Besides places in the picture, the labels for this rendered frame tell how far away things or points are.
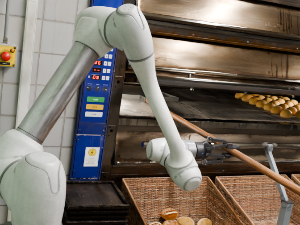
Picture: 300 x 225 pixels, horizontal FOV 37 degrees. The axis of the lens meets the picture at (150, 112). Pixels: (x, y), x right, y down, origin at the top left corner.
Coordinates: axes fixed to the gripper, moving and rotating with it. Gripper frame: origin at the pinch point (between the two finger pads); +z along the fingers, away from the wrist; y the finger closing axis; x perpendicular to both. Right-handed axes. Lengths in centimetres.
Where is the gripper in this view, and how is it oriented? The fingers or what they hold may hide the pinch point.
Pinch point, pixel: (231, 150)
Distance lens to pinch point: 206.3
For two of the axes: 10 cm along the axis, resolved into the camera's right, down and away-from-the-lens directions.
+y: -1.6, 9.6, 2.2
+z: 9.0, 0.4, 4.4
